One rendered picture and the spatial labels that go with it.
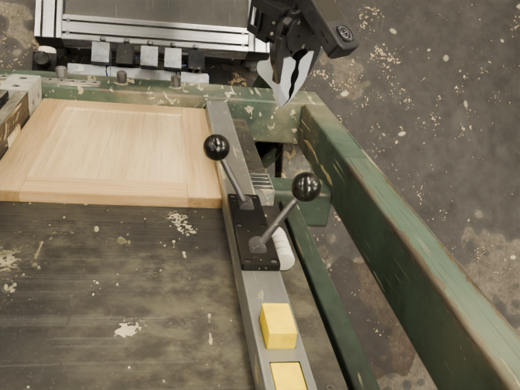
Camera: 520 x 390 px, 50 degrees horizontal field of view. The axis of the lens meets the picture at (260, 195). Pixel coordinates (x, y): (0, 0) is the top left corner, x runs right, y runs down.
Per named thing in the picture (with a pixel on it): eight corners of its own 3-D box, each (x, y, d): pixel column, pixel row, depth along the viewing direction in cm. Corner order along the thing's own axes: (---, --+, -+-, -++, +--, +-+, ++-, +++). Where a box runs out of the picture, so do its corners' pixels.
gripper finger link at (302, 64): (275, 87, 89) (285, 32, 83) (301, 104, 86) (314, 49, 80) (261, 91, 87) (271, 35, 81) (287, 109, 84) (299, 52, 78)
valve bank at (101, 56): (214, 63, 169) (224, 33, 146) (213, 109, 168) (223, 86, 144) (42, 49, 160) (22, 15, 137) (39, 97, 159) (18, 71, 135)
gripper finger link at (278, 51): (285, 75, 82) (298, 18, 76) (294, 80, 81) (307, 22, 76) (262, 81, 79) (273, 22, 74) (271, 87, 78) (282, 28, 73)
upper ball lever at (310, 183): (261, 252, 75) (323, 176, 71) (266, 268, 72) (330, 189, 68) (239, 240, 74) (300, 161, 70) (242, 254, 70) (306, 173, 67)
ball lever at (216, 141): (258, 200, 85) (221, 125, 79) (262, 212, 82) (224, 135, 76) (236, 210, 85) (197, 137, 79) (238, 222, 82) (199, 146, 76)
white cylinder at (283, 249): (293, 271, 78) (282, 241, 85) (296, 253, 76) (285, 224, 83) (272, 271, 77) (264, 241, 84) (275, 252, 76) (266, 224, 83)
